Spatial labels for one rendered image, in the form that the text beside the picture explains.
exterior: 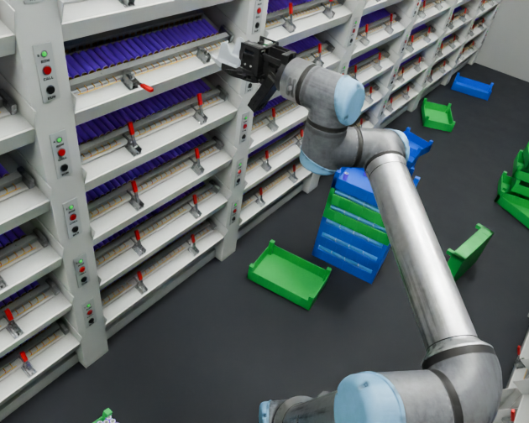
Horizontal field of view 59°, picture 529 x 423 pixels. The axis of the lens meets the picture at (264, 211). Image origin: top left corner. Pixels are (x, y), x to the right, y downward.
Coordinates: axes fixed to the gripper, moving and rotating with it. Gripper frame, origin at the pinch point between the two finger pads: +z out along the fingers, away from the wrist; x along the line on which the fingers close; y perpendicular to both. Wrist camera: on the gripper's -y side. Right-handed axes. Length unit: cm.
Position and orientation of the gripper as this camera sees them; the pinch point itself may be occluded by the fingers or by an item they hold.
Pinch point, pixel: (220, 58)
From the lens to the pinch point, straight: 118.0
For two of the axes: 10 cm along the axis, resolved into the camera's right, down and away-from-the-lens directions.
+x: -6.1, 4.5, -6.6
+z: -7.9, -4.5, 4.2
